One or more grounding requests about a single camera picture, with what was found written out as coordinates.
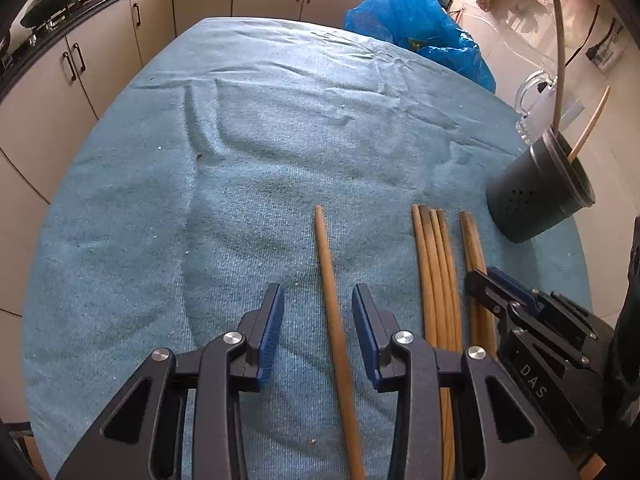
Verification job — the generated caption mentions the beige base cabinets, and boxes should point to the beige base cabinets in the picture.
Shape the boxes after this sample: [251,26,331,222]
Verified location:
[0,0,381,321]

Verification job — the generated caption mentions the clear glass pitcher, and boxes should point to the clear glass pitcher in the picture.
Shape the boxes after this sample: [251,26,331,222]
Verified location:
[515,55,586,147]

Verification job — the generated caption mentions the teal table cloth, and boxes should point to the teal table cloth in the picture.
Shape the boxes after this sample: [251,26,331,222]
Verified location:
[22,16,593,480]

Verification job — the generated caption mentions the dark grey chopstick holder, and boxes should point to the dark grey chopstick holder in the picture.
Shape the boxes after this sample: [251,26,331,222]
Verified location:
[486,127,597,244]

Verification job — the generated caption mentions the white power strip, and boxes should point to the white power strip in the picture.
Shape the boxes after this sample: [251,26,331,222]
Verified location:
[587,17,627,72]

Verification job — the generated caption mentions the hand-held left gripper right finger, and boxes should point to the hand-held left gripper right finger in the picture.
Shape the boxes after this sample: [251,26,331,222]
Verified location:
[351,282,586,480]

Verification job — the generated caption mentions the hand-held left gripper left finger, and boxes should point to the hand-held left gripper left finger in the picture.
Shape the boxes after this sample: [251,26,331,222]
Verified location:
[55,282,286,480]

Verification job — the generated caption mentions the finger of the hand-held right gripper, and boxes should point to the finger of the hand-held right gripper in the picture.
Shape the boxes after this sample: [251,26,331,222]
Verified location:
[487,267,551,311]
[465,268,517,319]

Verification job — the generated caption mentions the black power cable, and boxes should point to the black power cable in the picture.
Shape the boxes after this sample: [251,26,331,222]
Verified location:
[562,2,602,68]

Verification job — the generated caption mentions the gas stove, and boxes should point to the gas stove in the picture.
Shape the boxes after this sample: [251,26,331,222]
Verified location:
[20,2,83,47]

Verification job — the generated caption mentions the blue plastic bag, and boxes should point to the blue plastic bag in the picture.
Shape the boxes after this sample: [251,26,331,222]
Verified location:
[343,0,497,94]

